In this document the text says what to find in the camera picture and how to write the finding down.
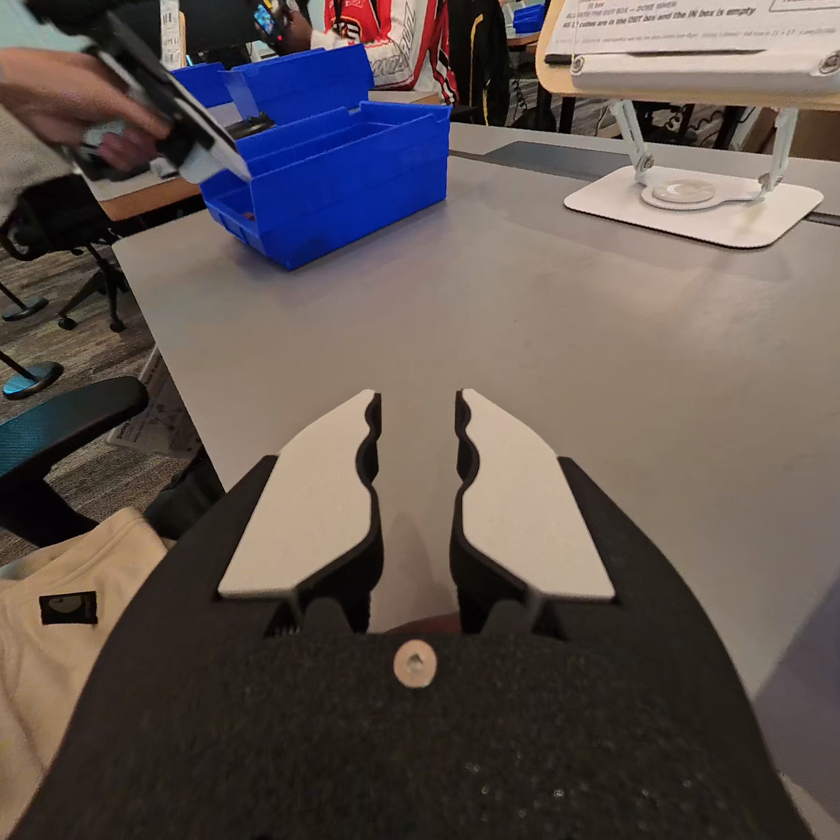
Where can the person's left forearm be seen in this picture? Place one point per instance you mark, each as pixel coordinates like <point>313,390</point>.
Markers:
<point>26,170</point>

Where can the person's left hand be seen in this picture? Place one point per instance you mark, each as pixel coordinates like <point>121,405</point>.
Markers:
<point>65,92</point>

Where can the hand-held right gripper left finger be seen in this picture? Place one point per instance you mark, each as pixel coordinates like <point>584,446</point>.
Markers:
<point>308,518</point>

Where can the black round stand base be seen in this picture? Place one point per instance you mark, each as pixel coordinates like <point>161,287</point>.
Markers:
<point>33,380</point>

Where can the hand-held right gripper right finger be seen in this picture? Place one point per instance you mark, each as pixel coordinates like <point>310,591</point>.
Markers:
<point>535,518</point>

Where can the white printed strip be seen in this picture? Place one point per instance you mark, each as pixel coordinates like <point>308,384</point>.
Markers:
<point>169,33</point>

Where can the blue plastic bin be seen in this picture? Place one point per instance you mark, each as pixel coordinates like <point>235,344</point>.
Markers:
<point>528,18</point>
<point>341,190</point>
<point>295,75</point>

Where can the printed instruction sheet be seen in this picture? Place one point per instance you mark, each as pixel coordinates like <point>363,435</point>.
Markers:
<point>689,26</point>

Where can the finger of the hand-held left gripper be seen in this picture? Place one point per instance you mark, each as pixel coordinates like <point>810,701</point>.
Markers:
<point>207,164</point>
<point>187,108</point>

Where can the person's dark trousers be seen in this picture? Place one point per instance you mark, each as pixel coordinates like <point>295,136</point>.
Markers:
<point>190,499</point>

